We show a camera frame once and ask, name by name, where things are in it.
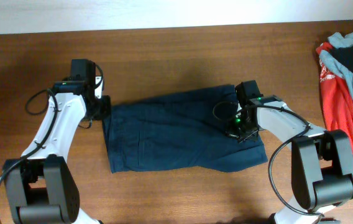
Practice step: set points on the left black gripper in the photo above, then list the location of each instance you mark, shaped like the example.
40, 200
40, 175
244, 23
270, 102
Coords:
106, 111

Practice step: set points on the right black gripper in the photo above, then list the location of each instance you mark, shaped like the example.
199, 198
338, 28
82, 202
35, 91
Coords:
233, 134

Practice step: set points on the navy blue shorts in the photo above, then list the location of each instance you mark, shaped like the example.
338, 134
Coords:
177, 131

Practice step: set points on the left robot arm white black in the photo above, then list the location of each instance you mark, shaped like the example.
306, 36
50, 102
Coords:
39, 185

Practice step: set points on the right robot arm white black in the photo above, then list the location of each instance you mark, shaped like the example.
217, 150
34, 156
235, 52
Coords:
321, 160

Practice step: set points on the red garment with white print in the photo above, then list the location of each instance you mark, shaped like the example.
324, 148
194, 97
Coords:
337, 103

